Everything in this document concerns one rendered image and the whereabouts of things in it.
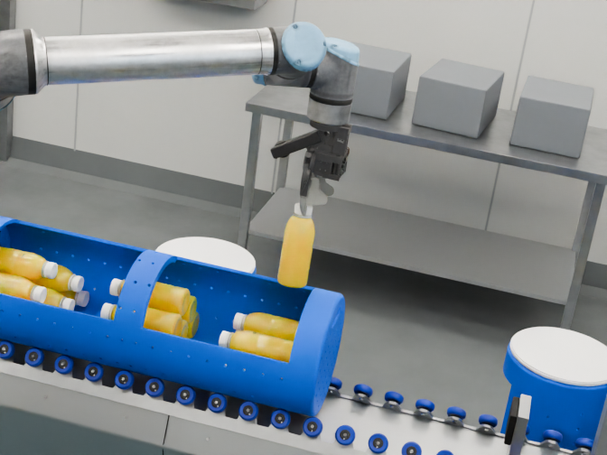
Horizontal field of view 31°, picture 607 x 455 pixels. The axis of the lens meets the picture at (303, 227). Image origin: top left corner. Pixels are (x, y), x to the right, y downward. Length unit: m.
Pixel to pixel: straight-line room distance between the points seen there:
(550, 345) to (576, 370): 0.12
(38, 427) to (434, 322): 2.79
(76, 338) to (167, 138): 3.59
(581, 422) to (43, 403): 1.29
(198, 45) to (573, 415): 1.34
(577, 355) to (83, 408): 1.22
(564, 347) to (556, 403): 0.19
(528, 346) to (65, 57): 1.43
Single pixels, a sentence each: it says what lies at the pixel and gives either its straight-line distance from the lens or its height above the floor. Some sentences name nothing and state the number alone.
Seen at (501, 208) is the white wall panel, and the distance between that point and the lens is 5.76.
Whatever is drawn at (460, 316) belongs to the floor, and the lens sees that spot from 5.30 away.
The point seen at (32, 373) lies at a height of 0.93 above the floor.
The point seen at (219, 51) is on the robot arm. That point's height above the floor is 1.81.
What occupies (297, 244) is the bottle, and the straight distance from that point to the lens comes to 2.39.
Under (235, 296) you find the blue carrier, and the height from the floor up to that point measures 1.11.
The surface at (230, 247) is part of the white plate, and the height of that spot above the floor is 1.04.
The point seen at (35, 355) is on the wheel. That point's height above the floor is 0.97.
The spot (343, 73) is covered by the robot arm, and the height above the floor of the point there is 1.75.
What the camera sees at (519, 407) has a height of 1.08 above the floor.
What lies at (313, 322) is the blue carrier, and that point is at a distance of 2.41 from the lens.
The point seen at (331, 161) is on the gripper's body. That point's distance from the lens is 2.32.
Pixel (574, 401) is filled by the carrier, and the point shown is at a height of 0.99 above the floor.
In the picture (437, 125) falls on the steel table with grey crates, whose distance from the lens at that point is 4.89.
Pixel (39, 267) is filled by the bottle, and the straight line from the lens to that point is 2.68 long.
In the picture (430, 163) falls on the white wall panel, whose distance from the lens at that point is 5.73.
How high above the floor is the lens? 2.33
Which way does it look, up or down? 23 degrees down
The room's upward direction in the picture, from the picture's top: 8 degrees clockwise
